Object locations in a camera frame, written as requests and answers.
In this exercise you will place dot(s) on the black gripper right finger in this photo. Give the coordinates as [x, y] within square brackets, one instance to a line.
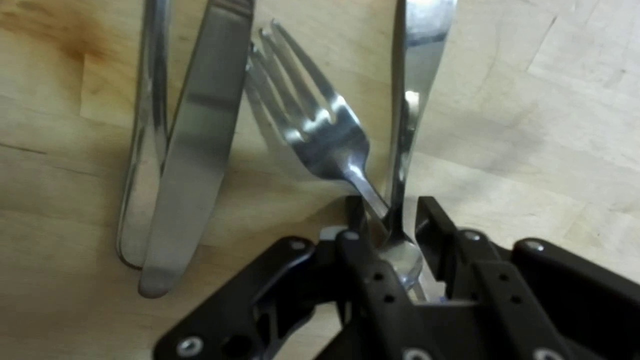
[546, 296]

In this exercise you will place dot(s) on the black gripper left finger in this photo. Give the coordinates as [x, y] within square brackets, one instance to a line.
[256, 310]

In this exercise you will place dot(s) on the silver fork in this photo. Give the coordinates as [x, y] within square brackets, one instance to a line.
[302, 112]

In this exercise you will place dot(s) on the silver butter knife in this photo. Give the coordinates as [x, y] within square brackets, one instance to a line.
[200, 144]

